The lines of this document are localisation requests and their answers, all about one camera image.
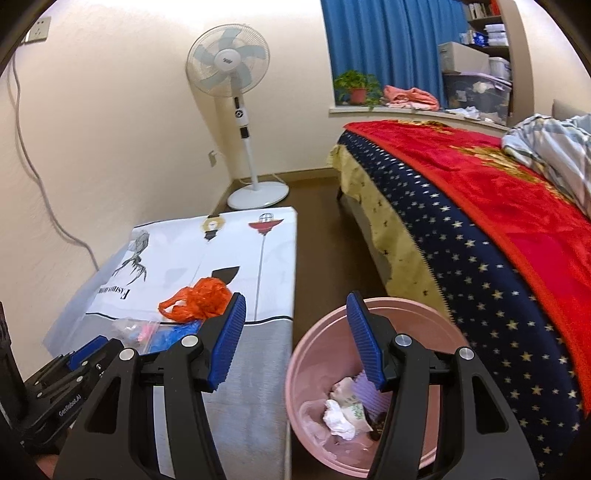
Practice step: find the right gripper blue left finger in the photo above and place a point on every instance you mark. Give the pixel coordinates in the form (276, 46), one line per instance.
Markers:
(113, 436)

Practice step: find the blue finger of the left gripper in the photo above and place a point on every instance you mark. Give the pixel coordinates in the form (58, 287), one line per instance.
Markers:
(97, 364)
(77, 357)

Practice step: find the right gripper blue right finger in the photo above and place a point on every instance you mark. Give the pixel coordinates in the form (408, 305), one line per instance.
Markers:
(479, 436)

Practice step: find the clear plastic zip bag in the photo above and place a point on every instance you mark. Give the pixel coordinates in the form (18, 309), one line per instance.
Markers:
(135, 334)

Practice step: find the white paper wrapper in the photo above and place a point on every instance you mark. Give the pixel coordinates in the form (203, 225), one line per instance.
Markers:
(342, 392)

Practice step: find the orange plastic bag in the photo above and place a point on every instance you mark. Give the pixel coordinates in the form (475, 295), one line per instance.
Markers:
(207, 299)

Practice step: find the black floral scrunchie cloth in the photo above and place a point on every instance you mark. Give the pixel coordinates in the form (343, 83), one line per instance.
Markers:
(381, 422)

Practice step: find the small white tissue ball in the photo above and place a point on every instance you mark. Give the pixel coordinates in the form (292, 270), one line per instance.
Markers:
(335, 419)

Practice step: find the pink trash bin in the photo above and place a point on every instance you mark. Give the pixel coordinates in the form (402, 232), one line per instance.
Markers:
(327, 354)

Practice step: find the blue plastic bag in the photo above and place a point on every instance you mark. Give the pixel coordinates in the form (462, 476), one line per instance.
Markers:
(169, 334)

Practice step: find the yellow star bed sheet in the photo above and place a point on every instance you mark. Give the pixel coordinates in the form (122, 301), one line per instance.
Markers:
(402, 267)

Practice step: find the navy star bed cover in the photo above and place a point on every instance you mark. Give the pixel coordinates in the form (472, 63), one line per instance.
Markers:
(488, 300)

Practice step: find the grey white printed table cover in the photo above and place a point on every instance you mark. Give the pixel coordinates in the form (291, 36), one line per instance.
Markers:
(170, 281)

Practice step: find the red floral blanket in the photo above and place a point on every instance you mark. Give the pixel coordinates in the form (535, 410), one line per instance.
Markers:
(545, 238)

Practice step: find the pink folded cloth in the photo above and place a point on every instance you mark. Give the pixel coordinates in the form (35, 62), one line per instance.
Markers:
(413, 98)

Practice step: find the potted green plant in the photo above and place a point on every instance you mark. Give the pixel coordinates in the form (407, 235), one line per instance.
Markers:
(357, 89)

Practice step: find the dark plastic storage bin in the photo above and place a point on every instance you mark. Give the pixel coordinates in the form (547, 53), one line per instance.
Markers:
(485, 93)

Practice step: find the plaid blue grey duvet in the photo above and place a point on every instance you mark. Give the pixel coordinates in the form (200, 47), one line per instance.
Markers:
(558, 150)

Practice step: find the grey cardboard box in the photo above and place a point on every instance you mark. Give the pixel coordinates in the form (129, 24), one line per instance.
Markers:
(459, 58)

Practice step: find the blue curtain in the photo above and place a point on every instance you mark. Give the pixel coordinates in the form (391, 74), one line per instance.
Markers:
(396, 41)

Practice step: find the white plastic container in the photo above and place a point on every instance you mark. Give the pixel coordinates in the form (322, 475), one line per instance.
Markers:
(500, 68)

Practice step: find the white standing fan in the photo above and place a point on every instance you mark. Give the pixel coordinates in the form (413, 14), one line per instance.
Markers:
(228, 61)

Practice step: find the wooden bookshelf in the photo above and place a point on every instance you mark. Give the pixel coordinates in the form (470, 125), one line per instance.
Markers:
(480, 14)

